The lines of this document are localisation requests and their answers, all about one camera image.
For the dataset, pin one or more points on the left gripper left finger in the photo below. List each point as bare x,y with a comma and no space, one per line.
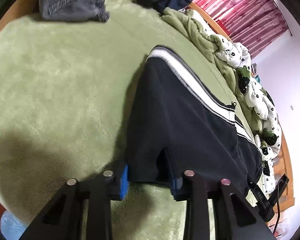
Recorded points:
81,207

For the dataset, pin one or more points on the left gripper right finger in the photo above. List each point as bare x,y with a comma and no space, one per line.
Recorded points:
220,191

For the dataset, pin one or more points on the black pants with white stripes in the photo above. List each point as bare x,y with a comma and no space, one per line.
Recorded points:
176,124

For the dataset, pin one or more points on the white floral quilt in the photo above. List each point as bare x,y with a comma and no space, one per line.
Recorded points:
234,62

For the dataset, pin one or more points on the green fleece bed blanket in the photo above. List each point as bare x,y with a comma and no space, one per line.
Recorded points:
66,91

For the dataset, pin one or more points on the red patterned curtain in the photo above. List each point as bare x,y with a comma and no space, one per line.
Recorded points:
253,23

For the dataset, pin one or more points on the grey jeans on footboard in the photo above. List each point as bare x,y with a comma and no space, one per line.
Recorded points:
74,10

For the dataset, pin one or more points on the wooden bed frame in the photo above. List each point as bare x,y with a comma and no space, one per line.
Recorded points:
12,9

